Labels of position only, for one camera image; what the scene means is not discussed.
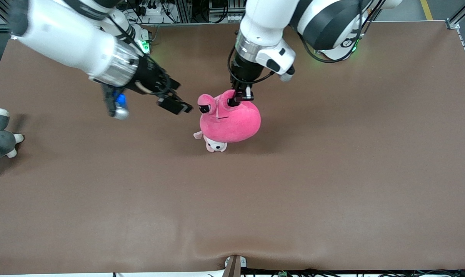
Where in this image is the small pink white dog plush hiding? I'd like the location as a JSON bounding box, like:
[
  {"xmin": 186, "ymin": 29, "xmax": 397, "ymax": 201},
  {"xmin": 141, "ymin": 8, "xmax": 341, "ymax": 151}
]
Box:
[{"xmin": 193, "ymin": 131, "xmax": 228, "ymax": 153}]

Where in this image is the aluminium frame profile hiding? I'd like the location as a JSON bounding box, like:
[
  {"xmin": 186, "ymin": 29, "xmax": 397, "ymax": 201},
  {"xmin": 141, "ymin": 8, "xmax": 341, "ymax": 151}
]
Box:
[{"xmin": 445, "ymin": 0, "xmax": 465, "ymax": 30}]

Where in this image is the white power strip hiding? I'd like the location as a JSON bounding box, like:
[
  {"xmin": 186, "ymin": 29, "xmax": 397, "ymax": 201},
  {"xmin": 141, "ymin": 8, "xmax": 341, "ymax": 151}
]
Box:
[{"xmin": 139, "ymin": 3, "xmax": 164, "ymax": 17}]

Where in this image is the metal table edge bracket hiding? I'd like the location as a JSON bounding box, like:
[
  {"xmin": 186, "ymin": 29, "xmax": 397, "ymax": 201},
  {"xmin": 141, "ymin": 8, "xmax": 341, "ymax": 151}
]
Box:
[{"xmin": 224, "ymin": 255, "xmax": 247, "ymax": 277}]

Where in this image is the pink snail plush toy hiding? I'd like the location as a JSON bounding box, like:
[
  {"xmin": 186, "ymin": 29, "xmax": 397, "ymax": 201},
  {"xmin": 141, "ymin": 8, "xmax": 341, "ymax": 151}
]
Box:
[{"xmin": 197, "ymin": 89, "xmax": 262, "ymax": 144}]

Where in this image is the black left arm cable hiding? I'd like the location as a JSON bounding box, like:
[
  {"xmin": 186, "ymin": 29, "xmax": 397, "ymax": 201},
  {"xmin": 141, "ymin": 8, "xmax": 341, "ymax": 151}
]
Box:
[{"xmin": 228, "ymin": 0, "xmax": 365, "ymax": 86}]

